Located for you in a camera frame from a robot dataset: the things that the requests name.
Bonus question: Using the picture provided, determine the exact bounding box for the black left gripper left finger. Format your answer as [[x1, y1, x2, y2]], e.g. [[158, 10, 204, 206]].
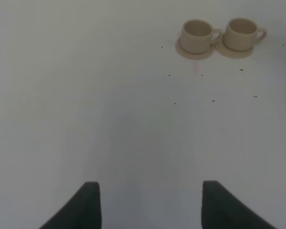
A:
[[41, 182, 102, 229]]

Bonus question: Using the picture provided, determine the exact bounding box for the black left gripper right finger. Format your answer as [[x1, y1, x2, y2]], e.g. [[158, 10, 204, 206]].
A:
[[201, 181, 274, 229]]

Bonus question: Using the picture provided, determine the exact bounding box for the beige left cup saucer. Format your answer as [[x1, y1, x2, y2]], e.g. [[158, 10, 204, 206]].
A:
[[175, 38, 215, 60]]

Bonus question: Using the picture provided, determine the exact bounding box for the beige cup saucer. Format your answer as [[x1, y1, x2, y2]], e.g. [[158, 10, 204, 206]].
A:
[[175, 38, 215, 60], [214, 36, 254, 59]]

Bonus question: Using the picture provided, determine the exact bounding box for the beige right cup saucer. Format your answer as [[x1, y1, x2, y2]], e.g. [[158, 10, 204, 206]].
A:
[[214, 36, 254, 59]]

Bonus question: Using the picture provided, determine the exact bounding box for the beige left teacup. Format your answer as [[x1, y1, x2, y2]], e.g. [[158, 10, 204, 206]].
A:
[[180, 20, 223, 54]]

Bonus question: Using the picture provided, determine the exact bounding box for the beige teacup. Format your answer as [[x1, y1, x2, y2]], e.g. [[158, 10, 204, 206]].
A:
[[223, 18, 267, 52], [180, 20, 223, 54]]

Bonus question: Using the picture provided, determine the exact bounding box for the beige right teacup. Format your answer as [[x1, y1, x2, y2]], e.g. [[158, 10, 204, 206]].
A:
[[223, 18, 267, 52]]

